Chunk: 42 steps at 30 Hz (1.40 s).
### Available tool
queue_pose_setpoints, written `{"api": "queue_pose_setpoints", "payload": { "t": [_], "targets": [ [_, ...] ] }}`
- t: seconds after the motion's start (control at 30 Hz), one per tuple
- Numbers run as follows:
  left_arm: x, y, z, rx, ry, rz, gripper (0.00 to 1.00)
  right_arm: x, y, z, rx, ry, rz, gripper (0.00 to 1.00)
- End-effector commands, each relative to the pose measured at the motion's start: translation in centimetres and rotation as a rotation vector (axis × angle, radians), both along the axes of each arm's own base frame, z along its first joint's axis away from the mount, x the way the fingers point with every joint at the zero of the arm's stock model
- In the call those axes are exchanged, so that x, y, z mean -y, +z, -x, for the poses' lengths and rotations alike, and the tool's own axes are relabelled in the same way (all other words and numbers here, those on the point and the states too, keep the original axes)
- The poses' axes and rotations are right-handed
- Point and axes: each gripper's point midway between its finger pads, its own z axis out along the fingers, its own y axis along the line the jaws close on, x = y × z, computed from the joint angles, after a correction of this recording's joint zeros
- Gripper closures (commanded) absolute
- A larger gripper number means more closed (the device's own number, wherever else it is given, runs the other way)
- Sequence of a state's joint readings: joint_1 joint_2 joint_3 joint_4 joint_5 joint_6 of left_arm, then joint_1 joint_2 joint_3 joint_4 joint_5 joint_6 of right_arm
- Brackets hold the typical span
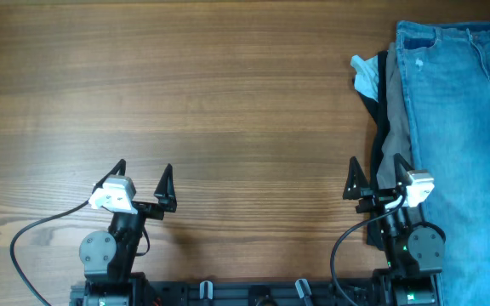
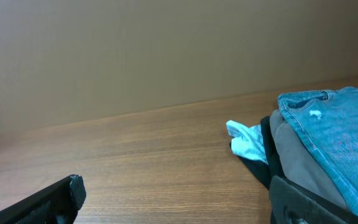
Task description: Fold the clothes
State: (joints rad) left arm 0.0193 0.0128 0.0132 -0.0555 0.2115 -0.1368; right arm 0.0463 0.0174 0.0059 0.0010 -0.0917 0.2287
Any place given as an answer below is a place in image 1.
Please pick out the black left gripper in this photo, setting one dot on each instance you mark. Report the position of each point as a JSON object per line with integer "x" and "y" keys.
{"x": 165, "y": 193}

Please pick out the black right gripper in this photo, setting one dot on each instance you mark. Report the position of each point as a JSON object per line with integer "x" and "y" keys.
{"x": 378, "y": 197}

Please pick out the light blue denim jeans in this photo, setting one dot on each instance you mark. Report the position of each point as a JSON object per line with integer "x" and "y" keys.
{"x": 445, "y": 72}

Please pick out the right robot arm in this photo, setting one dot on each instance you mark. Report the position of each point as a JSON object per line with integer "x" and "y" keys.
{"x": 413, "y": 247}

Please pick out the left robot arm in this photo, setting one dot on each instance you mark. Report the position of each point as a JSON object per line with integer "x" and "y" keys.
{"x": 108, "y": 255}

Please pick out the grey shirt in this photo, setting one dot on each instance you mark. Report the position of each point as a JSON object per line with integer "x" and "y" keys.
{"x": 398, "y": 137}

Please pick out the black garment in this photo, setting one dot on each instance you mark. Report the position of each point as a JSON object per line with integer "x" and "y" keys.
{"x": 378, "y": 111}

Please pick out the light blue garment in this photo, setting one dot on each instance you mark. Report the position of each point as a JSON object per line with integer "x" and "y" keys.
{"x": 366, "y": 80}

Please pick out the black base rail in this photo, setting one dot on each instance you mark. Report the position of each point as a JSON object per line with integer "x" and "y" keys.
{"x": 298, "y": 292}

